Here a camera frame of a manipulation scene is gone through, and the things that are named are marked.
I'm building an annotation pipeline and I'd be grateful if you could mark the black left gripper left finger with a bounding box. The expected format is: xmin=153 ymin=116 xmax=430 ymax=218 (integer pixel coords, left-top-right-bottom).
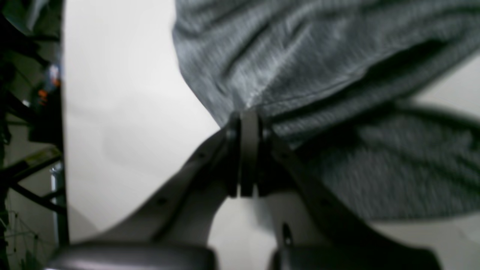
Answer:
xmin=46 ymin=113 xmax=242 ymax=270

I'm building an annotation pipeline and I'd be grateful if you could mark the grey t-shirt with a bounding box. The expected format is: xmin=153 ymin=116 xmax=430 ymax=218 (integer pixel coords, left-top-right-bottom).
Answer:
xmin=172 ymin=0 xmax=479 ymax=221

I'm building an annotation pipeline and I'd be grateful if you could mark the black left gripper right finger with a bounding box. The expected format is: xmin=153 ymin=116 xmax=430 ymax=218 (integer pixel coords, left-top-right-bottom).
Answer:
xmin=250 ymin=111 xmax=441 ymax=270

